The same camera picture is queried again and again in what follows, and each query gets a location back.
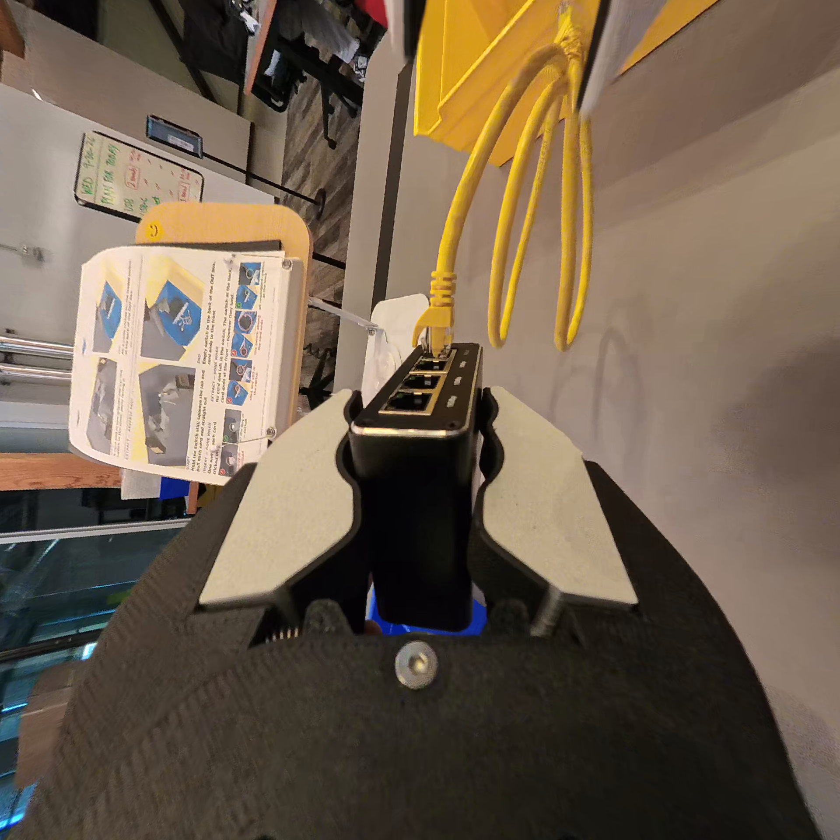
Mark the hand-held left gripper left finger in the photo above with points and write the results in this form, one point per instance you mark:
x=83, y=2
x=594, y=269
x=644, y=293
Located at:
x=282, y=512

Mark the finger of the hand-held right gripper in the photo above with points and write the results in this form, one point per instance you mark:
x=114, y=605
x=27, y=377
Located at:
x=399, y=23
x=613, y=46

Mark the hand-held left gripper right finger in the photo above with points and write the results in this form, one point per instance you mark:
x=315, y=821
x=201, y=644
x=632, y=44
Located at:
x=558, y=518

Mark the yellow plastic bin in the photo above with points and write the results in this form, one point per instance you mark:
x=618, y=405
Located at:
x=472, y=65

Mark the black network switch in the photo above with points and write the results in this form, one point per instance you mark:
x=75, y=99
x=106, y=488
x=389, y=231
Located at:
x=420, y=512

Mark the wooden office table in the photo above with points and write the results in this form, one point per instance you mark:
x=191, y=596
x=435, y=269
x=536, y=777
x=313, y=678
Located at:
x=259, y=52

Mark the printed instruction sheet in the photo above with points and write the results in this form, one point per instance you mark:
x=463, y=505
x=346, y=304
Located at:
x=177, y=367

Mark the clear stand rod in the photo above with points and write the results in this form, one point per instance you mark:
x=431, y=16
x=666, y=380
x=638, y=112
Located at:
x=341, y=315

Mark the wooden ceiling beam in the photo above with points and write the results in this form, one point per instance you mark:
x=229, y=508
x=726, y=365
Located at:
x=59, y=472

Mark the large glass window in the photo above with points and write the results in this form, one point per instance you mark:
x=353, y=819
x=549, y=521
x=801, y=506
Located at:
x=65, y=590

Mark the small blue sign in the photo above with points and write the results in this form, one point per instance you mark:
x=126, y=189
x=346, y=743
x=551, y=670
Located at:
x=174, y=134

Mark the whiteboard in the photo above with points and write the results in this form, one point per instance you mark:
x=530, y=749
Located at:
x=131, y=177

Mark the silver ventilation duct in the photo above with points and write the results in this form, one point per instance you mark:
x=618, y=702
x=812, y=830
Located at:
x=33, y=351

